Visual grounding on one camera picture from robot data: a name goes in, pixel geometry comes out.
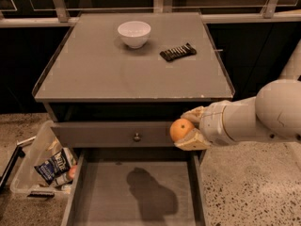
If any clear plastic bin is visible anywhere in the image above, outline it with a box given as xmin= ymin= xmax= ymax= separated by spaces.
xmin=10 ymin=121 xmax=78 ymax=197

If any grey top drawer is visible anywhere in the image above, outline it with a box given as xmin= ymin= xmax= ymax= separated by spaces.
xmin=51 ymin=121 xmax=173 ymax=148

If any round metal drawer knob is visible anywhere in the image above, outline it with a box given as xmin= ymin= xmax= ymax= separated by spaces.
xmin=133 ymin=133 xmax=141 ymax=142

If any metal railing frame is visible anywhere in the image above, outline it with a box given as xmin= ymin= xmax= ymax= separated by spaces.
xmin=0 ymin=0 xmax=301 ymax=27

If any blue chip bag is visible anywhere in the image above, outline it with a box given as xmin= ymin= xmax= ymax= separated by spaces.
xmin=34 ymin=149 xmax=71 ymax=185

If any small red object in bin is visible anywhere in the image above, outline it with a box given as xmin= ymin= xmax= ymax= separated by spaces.
xmin=68 ymin=165 xmax=77 ymax=180

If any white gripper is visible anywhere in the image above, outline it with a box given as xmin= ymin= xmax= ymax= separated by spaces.
xmin=175 ymin=101 xmax=235 ymax=151

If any white ceramic bowl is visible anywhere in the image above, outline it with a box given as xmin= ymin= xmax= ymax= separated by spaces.
xmin=118 ymin=21 xmax=151 ymax=49

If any grey open middle drawer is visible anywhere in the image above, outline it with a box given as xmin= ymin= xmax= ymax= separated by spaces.
xmin=61 ymin=148 xmax=208 ymax=226

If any grey drawer cabinet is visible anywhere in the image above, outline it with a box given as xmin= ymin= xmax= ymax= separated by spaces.
xmin=31 ymin=11 xmax=236 ymax=162

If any orange fruit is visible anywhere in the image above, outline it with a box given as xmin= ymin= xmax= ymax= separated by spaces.
xmin=169 ymin=119 xmax=195 ymax=142

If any black snack bar wrapper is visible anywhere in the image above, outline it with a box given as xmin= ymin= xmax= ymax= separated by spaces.
xmin=159 ymin=43 xmax=197 ymax=62

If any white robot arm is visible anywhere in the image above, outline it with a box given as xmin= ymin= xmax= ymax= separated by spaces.
xmin=173 ymin=41 xmax=301 ymax=151

